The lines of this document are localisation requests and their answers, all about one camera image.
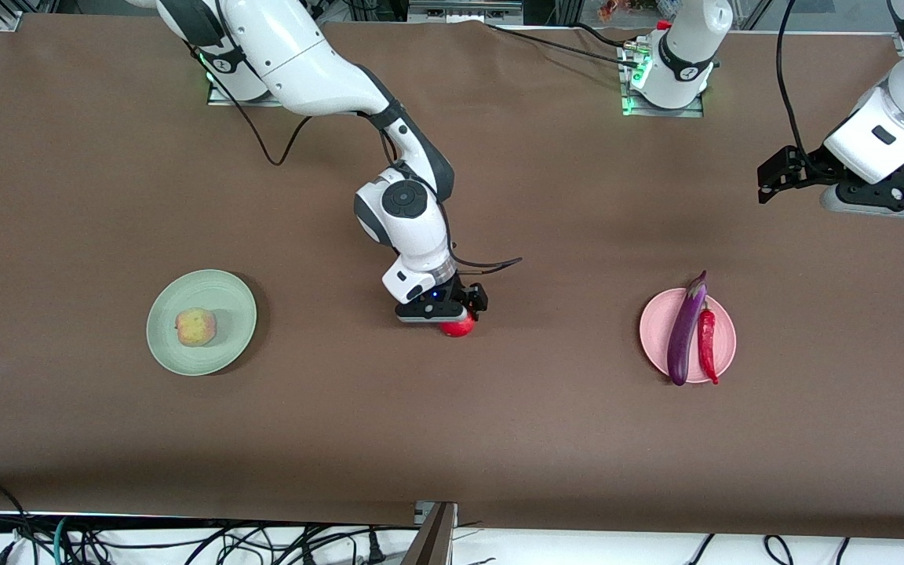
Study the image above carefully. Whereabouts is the pink plate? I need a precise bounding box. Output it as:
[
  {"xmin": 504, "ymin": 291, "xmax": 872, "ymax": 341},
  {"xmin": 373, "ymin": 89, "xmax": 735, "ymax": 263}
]
[{"xmin": 640, "ymin": 288, "xmax": 737, "ymax": 384}]

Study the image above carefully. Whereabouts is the black floor cable bundle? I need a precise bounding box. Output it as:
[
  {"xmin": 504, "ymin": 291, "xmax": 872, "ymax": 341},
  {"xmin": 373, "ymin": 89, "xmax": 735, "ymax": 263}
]
[{"xmin": 67, "ymin": 518, "xmax": 414, "ymax": 565}]

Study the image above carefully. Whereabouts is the brown table cover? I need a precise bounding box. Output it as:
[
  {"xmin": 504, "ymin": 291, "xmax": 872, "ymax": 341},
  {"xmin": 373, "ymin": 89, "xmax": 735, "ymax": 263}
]
[{"xmin": 0, "ymin": 14, "xmax": 904, "ymax": 542}]

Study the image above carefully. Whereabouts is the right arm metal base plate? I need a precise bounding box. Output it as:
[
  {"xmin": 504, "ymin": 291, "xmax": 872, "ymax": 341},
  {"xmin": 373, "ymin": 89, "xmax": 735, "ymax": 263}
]
[{"xmin": 207, "ymin": 47, "xmax": 290, "ymax": 107}]

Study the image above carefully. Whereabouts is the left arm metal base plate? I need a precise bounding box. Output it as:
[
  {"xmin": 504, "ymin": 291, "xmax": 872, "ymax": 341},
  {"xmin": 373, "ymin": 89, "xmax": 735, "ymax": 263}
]
[{"xmin": 621, "ymin": 43, "xmax": 705, "ymax": 118}]

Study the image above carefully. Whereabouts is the red pomegranate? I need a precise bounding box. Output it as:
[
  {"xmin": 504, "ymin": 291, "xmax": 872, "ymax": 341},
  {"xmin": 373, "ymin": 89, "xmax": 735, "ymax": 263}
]
[{"xmin": 440, "ymin": 310, "xmax": 477, "ymax": 338}]

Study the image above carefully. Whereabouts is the light green plate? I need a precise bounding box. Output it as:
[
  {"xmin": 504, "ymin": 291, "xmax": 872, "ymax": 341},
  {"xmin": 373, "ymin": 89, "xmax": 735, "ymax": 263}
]
[{"xmin": 146, "ymin": 269, "xmax": 257, "ymax": 377}]

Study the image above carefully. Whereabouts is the red chili pepper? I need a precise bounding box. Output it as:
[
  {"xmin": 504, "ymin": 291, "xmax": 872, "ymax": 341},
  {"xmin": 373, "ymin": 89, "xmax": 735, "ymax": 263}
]
[{"xmin": 698, "ymin": 302, "xmax": 721, "ymax": 385}]

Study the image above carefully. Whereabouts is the thin black table cable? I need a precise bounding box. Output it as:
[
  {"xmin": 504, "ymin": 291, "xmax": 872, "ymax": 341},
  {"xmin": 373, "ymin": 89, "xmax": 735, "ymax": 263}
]
[{"xmin": 483, "ymin": 22, "xmax": 645, "ymax": 70}]

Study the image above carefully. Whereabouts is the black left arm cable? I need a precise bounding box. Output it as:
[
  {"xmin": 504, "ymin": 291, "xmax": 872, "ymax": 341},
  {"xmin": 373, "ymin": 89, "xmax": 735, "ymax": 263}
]
[{"xmin": 775, "ymin": 0, "xmax": 814, "ymax": 162}]

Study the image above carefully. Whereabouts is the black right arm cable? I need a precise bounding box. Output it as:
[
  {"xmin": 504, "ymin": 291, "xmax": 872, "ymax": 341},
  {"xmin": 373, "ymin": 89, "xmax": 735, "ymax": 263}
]
[{"xmin": 213, "ymin": 47, "xmax": 523, "ymax": 270}]

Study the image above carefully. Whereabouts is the purple eggplant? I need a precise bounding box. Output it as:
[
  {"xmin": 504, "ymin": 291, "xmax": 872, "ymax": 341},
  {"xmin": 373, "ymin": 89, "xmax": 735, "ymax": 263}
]
[{"xmin": 667, "ymin": 270, "xmax": 709, "ymax": 387}]

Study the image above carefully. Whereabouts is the grey box behind table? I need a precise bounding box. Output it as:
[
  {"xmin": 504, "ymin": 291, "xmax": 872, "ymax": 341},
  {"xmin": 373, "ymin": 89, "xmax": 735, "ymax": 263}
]
[{"xmin": 407, "ymin": 0, "xmax": 524, "ymax": 24}]

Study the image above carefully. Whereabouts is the yellow-red peach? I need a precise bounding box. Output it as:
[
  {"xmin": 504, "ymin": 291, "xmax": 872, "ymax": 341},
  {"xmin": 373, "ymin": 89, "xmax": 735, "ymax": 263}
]
[{"xmin": 175, "ymin": 307, "xmax": 218, "ymax": 348}]

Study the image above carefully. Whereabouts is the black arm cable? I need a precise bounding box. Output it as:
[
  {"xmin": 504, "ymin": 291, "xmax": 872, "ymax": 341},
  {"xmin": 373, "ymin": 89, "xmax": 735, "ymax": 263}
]
[
  {"xmin": 775, "ymin": 0, "xmax": 814, "ymax": 162},
  {"xmin": 213, "ymin": 47, "xmax": 523, "ymax": 270}
]

